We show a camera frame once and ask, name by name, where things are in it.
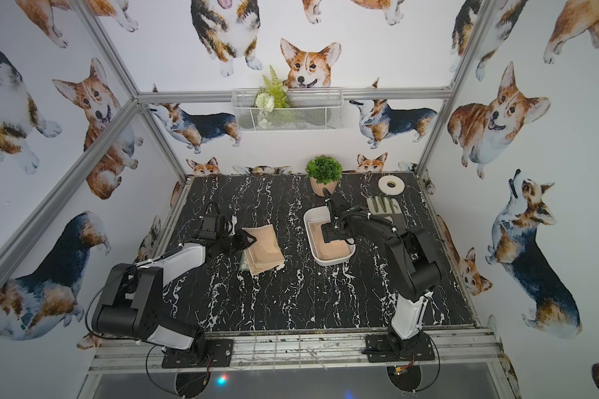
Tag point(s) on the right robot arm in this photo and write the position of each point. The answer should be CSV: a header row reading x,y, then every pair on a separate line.
x,y
412,263

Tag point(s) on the green bordered white paper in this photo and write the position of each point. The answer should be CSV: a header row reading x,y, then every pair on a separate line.
x,y
245,265

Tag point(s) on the artificial fern and flower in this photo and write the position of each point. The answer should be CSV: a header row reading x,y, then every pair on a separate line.
x,y
271,102

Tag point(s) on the white storage box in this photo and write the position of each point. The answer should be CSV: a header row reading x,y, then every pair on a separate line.
x,y
320,214

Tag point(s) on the white tape roll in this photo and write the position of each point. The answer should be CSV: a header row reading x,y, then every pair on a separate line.
x,y
391,185

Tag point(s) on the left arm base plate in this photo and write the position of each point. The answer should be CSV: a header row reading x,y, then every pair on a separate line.
x,y
203,353

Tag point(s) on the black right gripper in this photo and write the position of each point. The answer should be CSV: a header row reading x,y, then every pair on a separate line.
x,y
328,233

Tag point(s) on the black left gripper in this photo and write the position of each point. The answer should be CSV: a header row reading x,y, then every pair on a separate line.
x,y
234,233

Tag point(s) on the tan paper in box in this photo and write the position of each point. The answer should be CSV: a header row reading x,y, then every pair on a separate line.
x,y
333,250

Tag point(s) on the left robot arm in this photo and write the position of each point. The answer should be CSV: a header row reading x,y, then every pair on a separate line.
x,y
129,304

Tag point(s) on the potted green plant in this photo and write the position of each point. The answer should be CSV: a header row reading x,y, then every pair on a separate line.
x,y
324,173

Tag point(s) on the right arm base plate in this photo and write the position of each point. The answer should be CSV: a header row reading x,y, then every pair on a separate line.
x,y
390,348

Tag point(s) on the white wire wall basket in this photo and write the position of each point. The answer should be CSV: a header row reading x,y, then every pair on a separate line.
x,y
311,110

